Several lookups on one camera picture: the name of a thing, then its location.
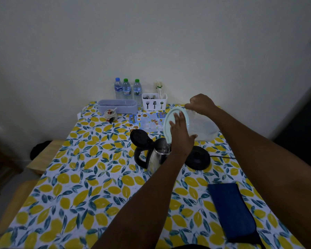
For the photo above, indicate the green cap water bottle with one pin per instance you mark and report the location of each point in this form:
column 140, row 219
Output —
column 137, row 91
column 126, row 89

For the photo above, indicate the person's left thumb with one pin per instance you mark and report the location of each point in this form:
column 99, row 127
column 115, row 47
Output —
column 193, row 137

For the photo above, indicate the white cutlery caddy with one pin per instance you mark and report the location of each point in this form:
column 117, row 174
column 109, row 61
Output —
column 154, row 104

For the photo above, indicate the translucent plastic bag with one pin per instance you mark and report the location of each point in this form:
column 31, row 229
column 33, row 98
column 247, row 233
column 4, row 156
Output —
column 205, row 127

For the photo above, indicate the person's left forearm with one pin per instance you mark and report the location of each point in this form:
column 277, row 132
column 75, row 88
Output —
column 150, row 199

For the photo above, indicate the wrapped chopsticks bundle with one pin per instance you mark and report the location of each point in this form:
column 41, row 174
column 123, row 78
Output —
column 159, row 90

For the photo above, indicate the person's right forearm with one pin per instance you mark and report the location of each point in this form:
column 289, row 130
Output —
column 261, row 163

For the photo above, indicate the black kettle base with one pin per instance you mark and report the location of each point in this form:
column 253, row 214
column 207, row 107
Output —
column 198, row 158

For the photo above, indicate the blue printed snack packet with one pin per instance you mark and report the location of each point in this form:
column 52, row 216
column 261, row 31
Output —
column 147, row 121

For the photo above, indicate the blue cap water bottle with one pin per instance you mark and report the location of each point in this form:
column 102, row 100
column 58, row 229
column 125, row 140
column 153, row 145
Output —
column 118, row 88

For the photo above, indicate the dark blue cloth pouch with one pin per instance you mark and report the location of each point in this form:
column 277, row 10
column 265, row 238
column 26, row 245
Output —
column 233, row 212

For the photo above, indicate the lemon print tablecloth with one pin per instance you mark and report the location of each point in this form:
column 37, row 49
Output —
column 93, row 178

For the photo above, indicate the light green plate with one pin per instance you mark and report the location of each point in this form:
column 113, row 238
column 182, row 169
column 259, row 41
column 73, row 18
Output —
column 168, row 125

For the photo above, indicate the black bag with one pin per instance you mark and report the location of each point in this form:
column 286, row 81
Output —
column 39, row 149

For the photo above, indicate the light wooden bench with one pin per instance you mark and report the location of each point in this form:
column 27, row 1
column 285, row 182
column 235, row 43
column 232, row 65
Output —
column 14, row 207
column 45, row 156

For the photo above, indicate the lavender lunch box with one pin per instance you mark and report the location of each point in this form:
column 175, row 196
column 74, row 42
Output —
column 118, row 106

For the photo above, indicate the small jar with spoon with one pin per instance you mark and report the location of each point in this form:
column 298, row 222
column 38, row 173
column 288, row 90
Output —
column 110, row 115

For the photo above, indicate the dark cutlery pieces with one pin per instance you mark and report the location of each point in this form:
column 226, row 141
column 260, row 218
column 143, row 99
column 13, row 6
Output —
column 149, row 97

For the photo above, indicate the person's left hand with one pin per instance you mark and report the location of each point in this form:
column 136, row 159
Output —
column 181, row 141

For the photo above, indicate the person's right hand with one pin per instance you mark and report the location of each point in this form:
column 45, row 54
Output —
column 202, row 103

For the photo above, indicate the person's right fingers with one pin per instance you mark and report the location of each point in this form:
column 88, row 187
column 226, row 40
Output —
column 189, row 106

